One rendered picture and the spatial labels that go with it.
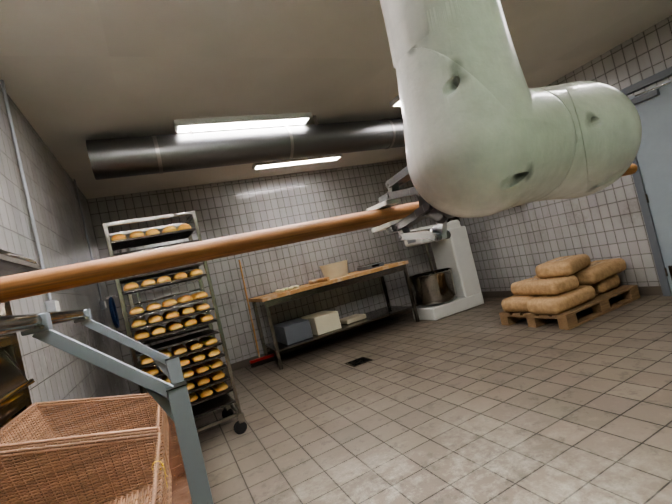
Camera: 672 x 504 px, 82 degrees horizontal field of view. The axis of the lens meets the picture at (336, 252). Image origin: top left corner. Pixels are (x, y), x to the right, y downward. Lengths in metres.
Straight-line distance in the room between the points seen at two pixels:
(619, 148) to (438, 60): 0.18
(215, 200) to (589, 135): 5.52
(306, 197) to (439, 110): 5.80
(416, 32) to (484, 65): 0.06
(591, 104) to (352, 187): 6.12
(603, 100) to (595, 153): 0.05
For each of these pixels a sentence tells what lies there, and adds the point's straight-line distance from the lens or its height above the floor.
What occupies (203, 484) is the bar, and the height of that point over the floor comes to 0.74.
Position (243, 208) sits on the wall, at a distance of 5.79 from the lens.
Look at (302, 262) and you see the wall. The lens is 5.89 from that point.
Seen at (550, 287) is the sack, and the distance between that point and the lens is 4.36.
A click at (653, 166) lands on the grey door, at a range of 5.05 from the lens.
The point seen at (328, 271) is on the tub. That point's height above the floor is 1.01.
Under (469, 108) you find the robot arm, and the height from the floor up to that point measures 1.22.
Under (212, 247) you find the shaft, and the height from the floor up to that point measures 1.20.
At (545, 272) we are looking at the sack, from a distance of 4.55.
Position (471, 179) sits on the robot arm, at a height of 1.17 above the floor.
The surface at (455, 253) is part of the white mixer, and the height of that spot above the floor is 0.83.
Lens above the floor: 1.14
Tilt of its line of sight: 1 degrees up
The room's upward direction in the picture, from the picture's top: 13 degrees counter-clockwise
